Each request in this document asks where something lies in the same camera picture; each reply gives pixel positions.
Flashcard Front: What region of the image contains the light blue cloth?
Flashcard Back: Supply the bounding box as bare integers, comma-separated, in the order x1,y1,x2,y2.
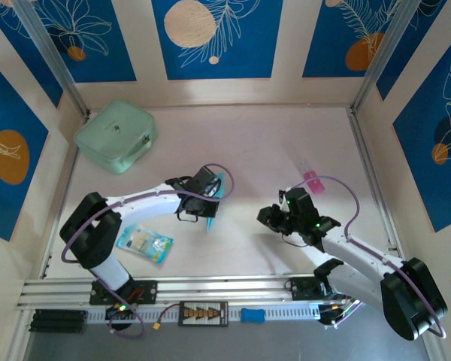
204,171,227,232

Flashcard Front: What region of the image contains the pink clear plastic stick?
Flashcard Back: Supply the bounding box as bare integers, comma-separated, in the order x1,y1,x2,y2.
299,159,326,196

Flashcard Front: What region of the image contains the blue yellow snack packet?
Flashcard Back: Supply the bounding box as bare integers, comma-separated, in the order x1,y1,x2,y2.
115,223,174,267

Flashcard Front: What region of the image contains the black wiring hub green light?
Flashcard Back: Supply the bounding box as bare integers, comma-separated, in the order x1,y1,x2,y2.
104,300,137,321
317,300,356,328

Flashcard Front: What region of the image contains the blue foam block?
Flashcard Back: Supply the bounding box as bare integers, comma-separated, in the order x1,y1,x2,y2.
240,307,266,323

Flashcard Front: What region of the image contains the black power distribution board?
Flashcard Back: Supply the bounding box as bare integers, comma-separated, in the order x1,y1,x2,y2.
177,301,229,327

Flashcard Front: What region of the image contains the mint green zip pouch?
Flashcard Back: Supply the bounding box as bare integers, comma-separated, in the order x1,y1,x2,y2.
74,99,159,175

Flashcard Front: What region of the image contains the black profile bar stack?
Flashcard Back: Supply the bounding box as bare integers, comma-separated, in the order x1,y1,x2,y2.
29,308,88,334

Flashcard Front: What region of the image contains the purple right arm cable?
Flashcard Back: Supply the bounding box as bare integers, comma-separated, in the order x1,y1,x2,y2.
291,175,449,339

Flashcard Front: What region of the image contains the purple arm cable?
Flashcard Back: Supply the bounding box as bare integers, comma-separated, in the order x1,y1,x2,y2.
62,163,236,339
291,175,449,339

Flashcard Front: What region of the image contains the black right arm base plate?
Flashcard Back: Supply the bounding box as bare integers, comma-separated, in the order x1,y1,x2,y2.
289,277,326,302

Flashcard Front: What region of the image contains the aluminium mounting rail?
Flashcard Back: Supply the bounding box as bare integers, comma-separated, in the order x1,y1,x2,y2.
17,272,431,311

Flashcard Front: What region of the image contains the slotted grey cable duct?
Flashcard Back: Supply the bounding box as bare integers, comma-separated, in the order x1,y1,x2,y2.
86,303,324,325

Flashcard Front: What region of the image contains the aluminium table side rail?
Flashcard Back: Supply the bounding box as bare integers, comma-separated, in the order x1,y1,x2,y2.
39,148,80,280
347,108,407,272

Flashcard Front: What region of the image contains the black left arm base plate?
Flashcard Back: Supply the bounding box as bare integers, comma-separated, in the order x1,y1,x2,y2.
89,278,159,305

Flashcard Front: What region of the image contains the wire with yellow connector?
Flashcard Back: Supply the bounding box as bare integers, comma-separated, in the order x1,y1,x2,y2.
153,303,181,332

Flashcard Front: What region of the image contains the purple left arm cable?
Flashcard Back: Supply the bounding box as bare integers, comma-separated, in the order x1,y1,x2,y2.
62,163,236,339

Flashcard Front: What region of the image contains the aluminium frame post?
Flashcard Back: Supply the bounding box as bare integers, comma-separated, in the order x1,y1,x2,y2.
13,0,91,117
351,0,424,114

